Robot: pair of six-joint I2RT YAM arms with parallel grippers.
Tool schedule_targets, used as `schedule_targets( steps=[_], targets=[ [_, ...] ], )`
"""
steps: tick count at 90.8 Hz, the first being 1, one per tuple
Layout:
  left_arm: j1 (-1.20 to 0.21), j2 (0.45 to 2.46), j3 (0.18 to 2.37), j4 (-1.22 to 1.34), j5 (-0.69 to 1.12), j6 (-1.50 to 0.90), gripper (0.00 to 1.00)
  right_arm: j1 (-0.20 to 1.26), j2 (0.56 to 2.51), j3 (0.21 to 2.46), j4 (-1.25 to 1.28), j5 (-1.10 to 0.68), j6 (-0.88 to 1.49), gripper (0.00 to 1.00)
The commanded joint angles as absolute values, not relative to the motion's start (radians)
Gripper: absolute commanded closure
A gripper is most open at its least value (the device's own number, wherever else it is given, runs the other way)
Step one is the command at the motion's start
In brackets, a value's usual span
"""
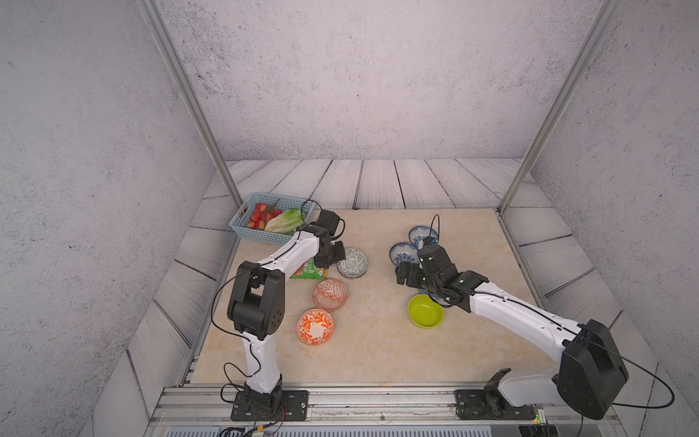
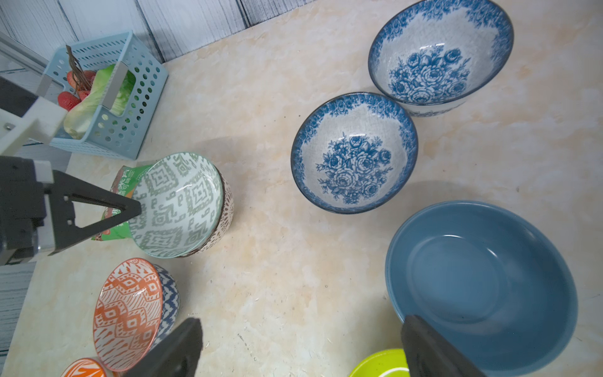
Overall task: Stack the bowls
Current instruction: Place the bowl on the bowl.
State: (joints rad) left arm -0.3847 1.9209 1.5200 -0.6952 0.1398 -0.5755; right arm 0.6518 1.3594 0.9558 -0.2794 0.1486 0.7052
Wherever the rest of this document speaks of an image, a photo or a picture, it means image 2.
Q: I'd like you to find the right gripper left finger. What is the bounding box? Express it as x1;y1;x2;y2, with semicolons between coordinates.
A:
124;317;204;377

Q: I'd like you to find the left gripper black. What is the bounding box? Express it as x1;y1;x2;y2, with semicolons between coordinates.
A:
1;156;142;264

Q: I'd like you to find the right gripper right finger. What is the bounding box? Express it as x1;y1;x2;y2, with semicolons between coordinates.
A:
401;315;485;377

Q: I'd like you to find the red diamond pattern bowl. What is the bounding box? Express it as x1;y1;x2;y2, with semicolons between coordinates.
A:
93;258;180;373

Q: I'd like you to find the plain blue shallow bowl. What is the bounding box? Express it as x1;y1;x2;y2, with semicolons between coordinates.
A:
385;200;578;376

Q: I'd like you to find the green geometric pattern bowl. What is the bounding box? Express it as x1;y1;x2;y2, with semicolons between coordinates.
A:
129;152;225;259

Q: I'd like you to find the brown lattice pattern bowl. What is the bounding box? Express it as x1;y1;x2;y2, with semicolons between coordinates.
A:
184;171;235;258

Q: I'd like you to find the blue floral bowl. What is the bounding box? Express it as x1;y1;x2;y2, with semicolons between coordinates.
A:
367;0;514;117
291;92;419;215

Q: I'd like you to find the lime green bowl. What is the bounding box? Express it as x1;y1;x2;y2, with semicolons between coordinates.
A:
349;349;410;377

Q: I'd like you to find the green snack chip bag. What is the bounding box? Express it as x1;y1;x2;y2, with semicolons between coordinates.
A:
91;164;154;242

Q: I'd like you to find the orange floral bowl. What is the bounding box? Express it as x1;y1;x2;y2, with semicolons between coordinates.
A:
61;358;115;377

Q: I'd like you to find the green lettuce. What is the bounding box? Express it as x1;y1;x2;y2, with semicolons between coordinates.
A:
64;64;136;140

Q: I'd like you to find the light blue plastic basket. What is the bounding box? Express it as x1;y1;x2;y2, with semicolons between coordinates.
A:
38;31;168;160

